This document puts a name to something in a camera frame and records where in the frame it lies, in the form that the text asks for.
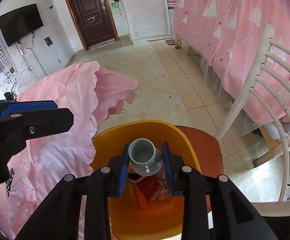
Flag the white slatted chair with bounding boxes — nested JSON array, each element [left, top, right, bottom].
[[214, 24, 290, 217]]

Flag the white louvered wardrobe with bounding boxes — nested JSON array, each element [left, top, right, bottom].
[[122, 0, 172, 43]]

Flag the red knitted sock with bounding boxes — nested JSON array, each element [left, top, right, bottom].
[[128, 173, 170, 210]]

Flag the orange plastic bin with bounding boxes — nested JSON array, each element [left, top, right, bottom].
[[175, 125, 224, 213]]

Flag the pink bed sheet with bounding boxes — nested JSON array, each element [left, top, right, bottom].
[[0, 61, 138, 239]]

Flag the small doormat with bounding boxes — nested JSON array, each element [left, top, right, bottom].
[[165, 39, 176, 46]]

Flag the eye chart poster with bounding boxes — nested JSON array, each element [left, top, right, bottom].
[[0, 37, 17, 77]]

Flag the yellow plastic chair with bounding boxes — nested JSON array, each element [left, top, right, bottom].
[[90, 120, 200, 239]]

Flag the black wall television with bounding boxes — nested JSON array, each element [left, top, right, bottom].
[[0, 4, 43, 47]]

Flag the dark brown door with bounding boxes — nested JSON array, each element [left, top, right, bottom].
[[65, 0, 118, 51]]

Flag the pink tree pattern curtain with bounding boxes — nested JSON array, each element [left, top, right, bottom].
[[173, 0, 290, 123]]

